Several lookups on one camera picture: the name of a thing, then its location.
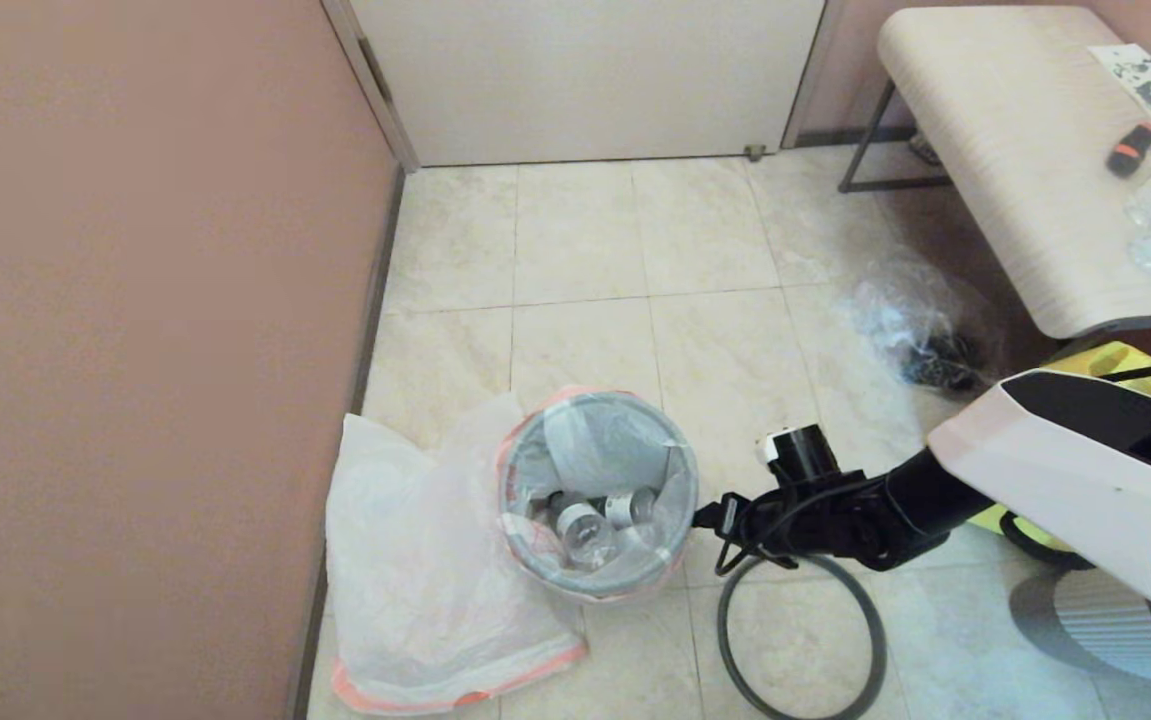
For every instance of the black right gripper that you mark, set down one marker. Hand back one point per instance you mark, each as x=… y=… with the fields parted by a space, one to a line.
x=825 y=520

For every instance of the used translucent trash bag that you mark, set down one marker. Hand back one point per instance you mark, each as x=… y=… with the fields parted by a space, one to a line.
x=595 y=440

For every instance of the black round trash bin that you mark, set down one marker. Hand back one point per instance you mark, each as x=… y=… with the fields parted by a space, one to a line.
x=520 y=560

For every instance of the grey ribbed robot base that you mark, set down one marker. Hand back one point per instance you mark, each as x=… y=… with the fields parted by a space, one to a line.
x=1085 y=620

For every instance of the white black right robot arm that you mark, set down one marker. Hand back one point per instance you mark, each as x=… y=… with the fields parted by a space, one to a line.
x=1055 y=470

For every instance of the crumpled clear plastic bag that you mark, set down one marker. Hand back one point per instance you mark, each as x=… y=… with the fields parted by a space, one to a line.
x=895 y=310

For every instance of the white red plastic bag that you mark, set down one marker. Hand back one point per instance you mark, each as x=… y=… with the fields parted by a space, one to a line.
x=415 y=580

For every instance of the yellow shopping bag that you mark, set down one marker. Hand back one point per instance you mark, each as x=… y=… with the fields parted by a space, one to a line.
x=1125 y=355

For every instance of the crushed clear plastic bottle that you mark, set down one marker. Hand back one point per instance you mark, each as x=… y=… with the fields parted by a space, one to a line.
x=580 y=525
x=630 y=508

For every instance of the black tangled object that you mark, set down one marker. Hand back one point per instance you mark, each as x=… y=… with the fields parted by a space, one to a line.
x=935 y=368

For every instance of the white door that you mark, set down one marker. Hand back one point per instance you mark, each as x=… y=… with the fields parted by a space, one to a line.
x=585 y=80

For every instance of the light wood-grain table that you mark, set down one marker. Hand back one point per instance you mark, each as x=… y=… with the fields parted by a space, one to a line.
x=1015 y=150

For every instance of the black orange marker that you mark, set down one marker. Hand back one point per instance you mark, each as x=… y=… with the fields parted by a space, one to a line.
x=1130 y=152

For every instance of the black and white booklet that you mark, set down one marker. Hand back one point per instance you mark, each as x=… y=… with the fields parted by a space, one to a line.
x=1140 y=78

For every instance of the black metal table frame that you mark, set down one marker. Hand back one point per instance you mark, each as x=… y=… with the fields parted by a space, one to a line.
x=865 y=136

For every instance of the grey door frame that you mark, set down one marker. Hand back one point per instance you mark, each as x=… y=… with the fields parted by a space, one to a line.
x=385 y=110

